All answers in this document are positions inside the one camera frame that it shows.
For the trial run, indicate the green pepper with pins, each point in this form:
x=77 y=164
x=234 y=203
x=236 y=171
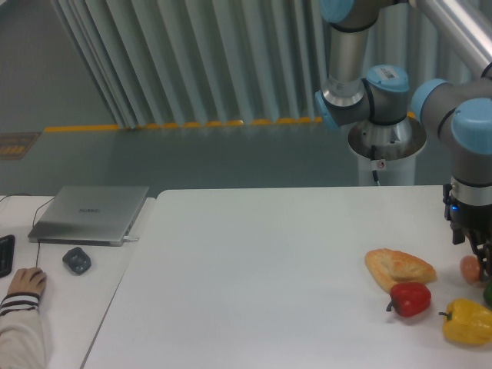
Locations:
x=487 y=294

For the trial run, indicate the brown egg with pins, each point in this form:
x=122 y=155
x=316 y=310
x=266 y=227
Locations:
x=470 y=269

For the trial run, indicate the grey folding screen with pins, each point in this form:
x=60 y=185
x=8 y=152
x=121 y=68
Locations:
x=191 y=63

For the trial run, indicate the yellow bell pepper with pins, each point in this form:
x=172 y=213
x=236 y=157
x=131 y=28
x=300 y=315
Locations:
x=466 y=322

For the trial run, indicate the flat bread pastry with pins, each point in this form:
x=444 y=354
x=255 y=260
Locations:
x=390 y=267

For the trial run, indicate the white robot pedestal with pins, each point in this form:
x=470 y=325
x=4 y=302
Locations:
x=387 y=154

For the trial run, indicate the black keyboard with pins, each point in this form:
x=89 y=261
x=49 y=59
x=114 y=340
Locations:
x=7 y=250

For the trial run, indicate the small black plastic gadget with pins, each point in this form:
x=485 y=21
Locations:
x=77 y=261

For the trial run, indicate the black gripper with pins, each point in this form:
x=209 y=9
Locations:
x=468 y=209

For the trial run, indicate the silver closed laptop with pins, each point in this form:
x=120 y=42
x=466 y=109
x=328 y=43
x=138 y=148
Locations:
x=90 y=215

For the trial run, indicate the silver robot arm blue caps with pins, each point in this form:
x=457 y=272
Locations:
x=459 y=115

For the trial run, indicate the white sleeved forearm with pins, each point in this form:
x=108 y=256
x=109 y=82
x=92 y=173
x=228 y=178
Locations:
x=22 y=342

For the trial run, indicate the red bell pepper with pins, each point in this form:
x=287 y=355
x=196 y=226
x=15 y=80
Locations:
x=409 y=299

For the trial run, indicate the person's hand on mouse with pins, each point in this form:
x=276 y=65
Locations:
x=28 y=281

